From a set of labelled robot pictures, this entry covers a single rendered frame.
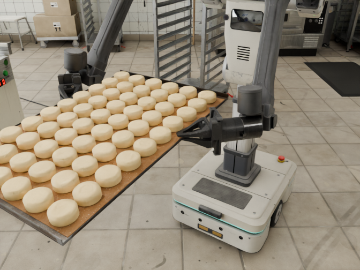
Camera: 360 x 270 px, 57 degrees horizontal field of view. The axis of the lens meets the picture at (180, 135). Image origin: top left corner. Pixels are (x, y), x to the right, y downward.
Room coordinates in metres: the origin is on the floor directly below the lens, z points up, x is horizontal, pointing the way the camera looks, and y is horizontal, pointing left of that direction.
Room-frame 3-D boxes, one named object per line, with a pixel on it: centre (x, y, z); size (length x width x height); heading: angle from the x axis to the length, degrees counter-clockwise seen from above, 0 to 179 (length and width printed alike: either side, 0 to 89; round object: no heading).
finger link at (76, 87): (0.92, 0.33, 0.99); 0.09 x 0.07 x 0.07; 13
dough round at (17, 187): (0.50, 0.30, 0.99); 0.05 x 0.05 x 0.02
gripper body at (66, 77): (0.99, 0.34, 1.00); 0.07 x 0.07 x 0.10; 13
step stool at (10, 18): (5.28, 2.56, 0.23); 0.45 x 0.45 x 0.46; 83
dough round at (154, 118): (0.75, 0.07, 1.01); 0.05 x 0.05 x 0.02
